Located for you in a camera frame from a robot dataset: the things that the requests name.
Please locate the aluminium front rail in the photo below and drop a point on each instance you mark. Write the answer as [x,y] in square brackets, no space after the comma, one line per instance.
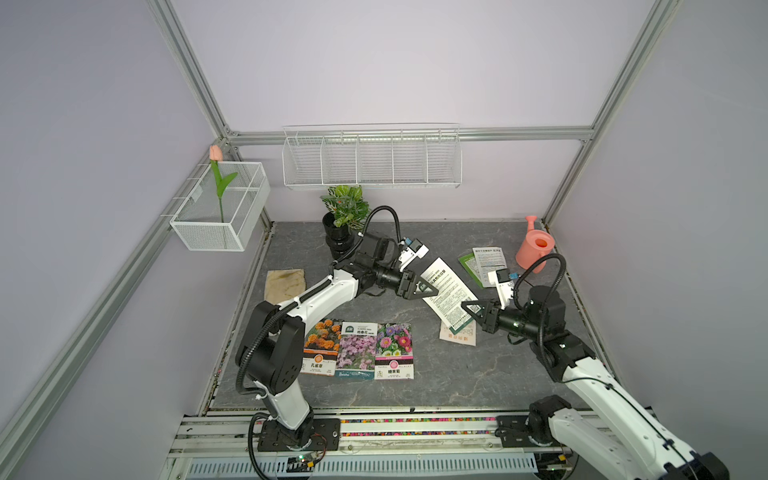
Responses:
[365,431]

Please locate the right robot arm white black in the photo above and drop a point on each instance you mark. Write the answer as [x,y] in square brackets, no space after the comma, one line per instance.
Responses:
[637,445]

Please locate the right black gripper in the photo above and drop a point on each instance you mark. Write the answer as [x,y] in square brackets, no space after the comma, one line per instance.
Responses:
[489,317]

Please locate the white orange-print seed packet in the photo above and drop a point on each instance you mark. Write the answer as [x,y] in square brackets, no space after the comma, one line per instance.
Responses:
[466,336]

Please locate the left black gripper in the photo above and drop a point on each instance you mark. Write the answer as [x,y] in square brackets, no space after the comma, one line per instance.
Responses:
[409,280]

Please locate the purple flower seed packet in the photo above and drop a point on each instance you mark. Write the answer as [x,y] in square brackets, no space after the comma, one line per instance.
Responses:
[356,357]

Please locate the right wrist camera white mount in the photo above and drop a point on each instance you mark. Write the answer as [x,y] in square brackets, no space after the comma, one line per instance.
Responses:
[503,282]

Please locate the white mesh wall basket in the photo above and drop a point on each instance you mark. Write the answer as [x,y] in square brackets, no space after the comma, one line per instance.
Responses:
[197,221]

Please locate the pink watering can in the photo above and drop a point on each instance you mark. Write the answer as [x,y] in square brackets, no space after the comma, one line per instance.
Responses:
[536,244]

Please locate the white wire wall shelf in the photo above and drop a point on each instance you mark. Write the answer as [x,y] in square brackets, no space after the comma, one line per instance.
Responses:
[400,155]

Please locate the pink artificial tulip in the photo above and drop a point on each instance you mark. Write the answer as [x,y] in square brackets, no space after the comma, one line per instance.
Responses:
[221,181]

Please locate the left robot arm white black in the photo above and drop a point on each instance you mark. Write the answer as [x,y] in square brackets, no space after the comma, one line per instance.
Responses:
[270,354]

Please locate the green seed packet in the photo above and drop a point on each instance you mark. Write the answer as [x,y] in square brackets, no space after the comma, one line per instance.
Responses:
[469,263]

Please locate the beige work glove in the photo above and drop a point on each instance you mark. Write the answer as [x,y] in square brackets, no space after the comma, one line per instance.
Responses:
[283,285]

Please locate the orange marigold seed packet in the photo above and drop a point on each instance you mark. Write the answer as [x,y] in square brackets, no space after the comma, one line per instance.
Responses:
[321,348]

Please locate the white text seed packet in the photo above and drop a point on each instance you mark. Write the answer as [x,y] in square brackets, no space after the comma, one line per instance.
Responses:
[487,260]

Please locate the pink chrysanthemum seed packet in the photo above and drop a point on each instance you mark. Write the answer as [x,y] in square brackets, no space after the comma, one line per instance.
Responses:
[394,356]

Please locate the green potted plant black pot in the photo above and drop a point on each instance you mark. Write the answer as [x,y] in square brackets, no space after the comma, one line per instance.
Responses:
[347,212]

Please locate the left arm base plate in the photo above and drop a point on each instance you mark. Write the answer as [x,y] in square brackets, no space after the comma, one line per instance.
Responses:
[315,434]

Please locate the sunflower seed packet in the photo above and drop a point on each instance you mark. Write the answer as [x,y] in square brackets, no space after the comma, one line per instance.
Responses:
[452,292]

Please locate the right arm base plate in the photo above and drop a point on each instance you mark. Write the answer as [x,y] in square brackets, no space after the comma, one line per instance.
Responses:
[514,431]

